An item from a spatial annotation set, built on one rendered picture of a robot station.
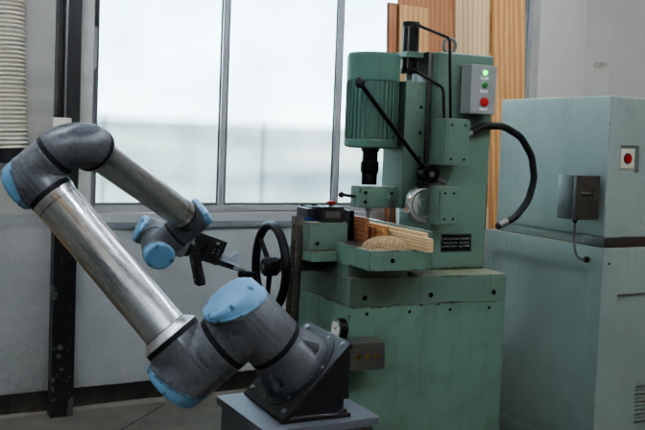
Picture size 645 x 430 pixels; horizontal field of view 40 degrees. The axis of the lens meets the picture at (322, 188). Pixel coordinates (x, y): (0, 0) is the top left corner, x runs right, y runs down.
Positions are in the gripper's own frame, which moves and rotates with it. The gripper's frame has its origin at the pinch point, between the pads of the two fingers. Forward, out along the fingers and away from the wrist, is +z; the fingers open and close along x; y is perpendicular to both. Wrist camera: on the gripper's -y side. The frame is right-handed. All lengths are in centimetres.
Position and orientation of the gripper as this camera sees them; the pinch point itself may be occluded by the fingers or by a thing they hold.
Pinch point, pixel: (239, 270)
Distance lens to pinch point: 287.9
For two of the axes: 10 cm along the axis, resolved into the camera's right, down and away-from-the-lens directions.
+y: 3.4, -9.4, 0.9
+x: -4.2, -0.7, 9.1
